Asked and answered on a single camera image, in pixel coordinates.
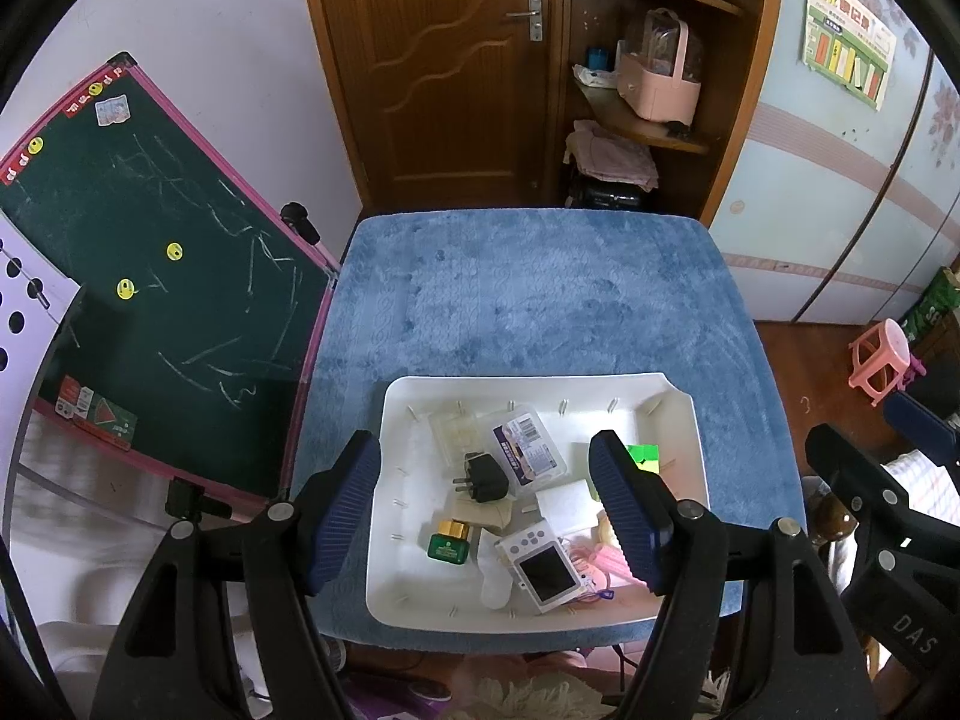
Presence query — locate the green bag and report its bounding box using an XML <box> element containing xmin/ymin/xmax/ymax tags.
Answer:
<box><xmin>900</xmin><ymin>266</ymin><xmax>960</xmax><ymax>350</ymax></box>

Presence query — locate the cream fluffy cloth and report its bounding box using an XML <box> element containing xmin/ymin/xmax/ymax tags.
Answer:
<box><xmin>450</xmin><ymin>671</ymin><xmax>646</xmax><ymax>720</ymax></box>

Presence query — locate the pink basket with clear dome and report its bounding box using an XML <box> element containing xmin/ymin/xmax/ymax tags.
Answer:
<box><xmin>615</xmin><ymin>7</ymin><xmax>706</xmax><ymax>125</ymax></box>

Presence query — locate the white square box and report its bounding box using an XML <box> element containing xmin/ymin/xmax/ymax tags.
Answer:
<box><xmin>534</xmin><ymin>480</ymin><xmax>593</xmax><ymax>537</ymax></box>

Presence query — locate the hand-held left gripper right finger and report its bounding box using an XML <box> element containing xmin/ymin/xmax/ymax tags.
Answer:
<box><xmin>587</xmin><ymin>429</ymin><xmax>878</xmax><ymax>720</ymax></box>

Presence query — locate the green chalkboard with pink frame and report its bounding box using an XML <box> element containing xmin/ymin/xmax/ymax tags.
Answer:
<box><xmin>0</xmin><ymin>52</ymin><xmax>342</xmax><ymax>503</ymax></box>

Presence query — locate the pink plastic stool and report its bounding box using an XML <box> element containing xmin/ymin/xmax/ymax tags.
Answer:
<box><xmin>847</xmin><ymin>319</ymin><xmax>912</xmax><ymax>406</ymax></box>

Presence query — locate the wall poster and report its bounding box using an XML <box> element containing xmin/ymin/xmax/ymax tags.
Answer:
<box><xmin>801</xmin><ymin>0</ymin><xmax>899</xmax><ymax>112</ymax></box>

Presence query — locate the white plastic tray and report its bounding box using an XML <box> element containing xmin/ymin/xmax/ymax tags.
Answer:
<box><xmin>365</xmin><ymin>371</ymin><xmax>711</xmax><ymax>635</ymax></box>

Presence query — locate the pale blue floral wardrobe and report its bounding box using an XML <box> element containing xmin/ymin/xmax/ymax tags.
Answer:
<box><xmin>709</xmin><ymin>0</ymin><xmax>960</xmax><ymax>327</ymax></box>

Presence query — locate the black chalkboard knob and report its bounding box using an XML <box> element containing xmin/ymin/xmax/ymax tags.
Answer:
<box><xmin>280</xmin><ymin>202</ymin><xmax>320</xmax><ymax>245</ymax></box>

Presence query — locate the folded pink cloth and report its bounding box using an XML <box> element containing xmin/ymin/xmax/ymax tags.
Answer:
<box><xmin>564</xmin><ymin>120</ymin><xmax>661</xmax><ymax>192</ymax></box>

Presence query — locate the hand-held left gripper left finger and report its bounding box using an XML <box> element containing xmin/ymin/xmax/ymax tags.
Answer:
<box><xmin>90</xmin><ymin>429</ymin><xmax>383</xmax><ymax>720</ymax></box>

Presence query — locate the small green bottle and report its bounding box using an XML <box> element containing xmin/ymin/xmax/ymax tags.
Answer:
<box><xmin>426</xmin><ymin>519</ymin><xmax>475</xmax><ymax>562</ymax></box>

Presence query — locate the black plug adapter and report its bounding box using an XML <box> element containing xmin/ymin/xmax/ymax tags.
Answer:
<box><xmin>451</xmin><ymin>451</ymin><xmax>511</xmax><ymax>505</ymax></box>

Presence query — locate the green card box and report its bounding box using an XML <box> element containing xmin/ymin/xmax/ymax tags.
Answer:
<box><xmin>82</xmin><ymin>394</ymin><xmax>140</xmax><ymax>451</ymax></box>

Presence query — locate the blue plush table cloth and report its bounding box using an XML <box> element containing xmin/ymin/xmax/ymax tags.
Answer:
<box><xmin>289</xmin><ymin>208</ymin><xmax>809</xmax><ymax>653</ymax></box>

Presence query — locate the clear box with barcode label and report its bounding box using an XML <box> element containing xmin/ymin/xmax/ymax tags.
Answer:
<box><xmin>491</xmin><ymin>405</ymin><xmax>567</xmax><ymax>497</ymax></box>

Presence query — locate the brown round object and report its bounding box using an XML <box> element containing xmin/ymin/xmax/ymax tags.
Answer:
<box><xmin>806</xmin><ymin>476</ymin><xmax>860</xmax><ymax>548</ymax></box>

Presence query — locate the black bag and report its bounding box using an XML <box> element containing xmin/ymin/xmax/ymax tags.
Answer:
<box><xmin>566</xmin><ymin>172</ymin><xmax>650</xmax><ymax>212</ymax></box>

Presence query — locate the black clamp knob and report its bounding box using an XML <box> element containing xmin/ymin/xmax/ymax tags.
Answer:
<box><xmin>165</xmin><ymin>476</ymin><xmax>233</xmax><ymax>522</ymax></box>

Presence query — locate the brown wooden door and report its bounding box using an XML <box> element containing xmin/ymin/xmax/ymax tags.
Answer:
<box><xmin>296</xmin><ymin>0</ymin><xmax>563</xmax><ymax>215</ymax></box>

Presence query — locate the red white card box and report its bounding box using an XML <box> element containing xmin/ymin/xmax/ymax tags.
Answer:
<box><xmin>56</xmin><ymin>376</ymin><xmax>95</xmax><ymax>421</ymax></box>

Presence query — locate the white plastic scraper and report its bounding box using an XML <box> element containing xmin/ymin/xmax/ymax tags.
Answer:
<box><xmin>476</xmin><ymin>532</ymin><xmax>518</xmax><ymax>612</ymax></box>

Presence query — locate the small white camera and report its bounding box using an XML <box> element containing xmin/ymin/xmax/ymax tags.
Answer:
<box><xmin>493</xmin><ymin>525</ymin><xmax>584</xmax><ymax>616</ymax></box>

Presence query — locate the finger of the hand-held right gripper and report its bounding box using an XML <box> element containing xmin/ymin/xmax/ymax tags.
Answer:
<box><xmin>881</xmin><ymin>390</ymin><xmax>960</xmax><ymax>466</ymax></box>
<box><xmin>805</xmin><ymin>424</ymin><xmax>960</xmax><ymax>578</ymax></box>

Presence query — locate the wooden corner shelf unit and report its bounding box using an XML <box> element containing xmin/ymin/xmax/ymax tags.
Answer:
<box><xmin>551</xmin><ymin>0</ymin><xmax>788</xmax><ymax>226</ymax></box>

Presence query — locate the silver door handle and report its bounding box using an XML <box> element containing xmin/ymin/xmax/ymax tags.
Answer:
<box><xmin>504</xmin><ymin>0</ymin><xmax>545</xmax><ymax>42</ymax></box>

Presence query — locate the white perforated board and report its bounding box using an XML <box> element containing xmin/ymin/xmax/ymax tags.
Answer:
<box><xmin>0</xmin><ymin>214</ymin><xmax>80</xmax><ymax>391</ymax></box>

